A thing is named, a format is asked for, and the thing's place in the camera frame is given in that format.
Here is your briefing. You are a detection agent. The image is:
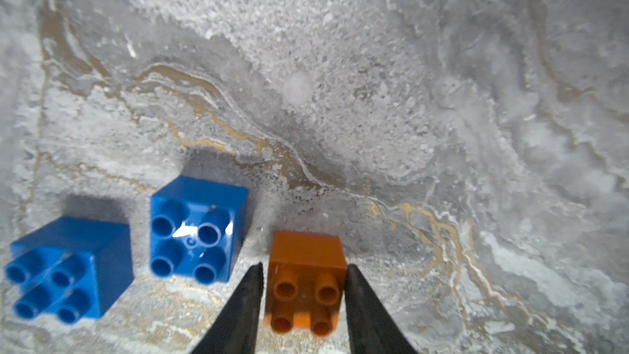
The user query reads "orange square lego brick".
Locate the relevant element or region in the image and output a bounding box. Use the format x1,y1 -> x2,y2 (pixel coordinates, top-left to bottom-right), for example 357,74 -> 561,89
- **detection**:
265,231 -> 348,338

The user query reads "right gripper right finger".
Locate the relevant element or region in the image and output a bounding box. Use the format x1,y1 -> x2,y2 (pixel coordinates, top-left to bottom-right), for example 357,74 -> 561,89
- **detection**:
345,264 -> 417,354

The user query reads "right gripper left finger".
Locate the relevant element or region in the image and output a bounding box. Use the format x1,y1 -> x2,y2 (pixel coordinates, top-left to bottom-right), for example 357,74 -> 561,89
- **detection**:
192,263 -> 264,353

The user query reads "blue square lego brick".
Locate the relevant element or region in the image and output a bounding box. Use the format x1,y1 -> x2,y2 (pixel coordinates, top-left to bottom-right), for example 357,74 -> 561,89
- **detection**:
4,216 -> 134,325
149,175 -> 249,285

